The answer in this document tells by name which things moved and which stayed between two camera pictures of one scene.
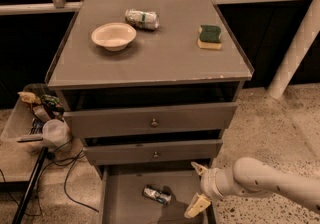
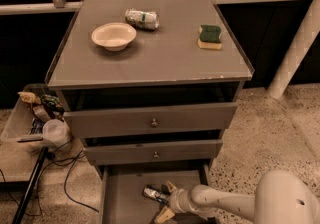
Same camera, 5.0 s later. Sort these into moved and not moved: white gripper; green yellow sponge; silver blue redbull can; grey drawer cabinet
Moved: white gripper
Not moved: grey drawer cabinet; silver blue redbull can; green yellow sponge
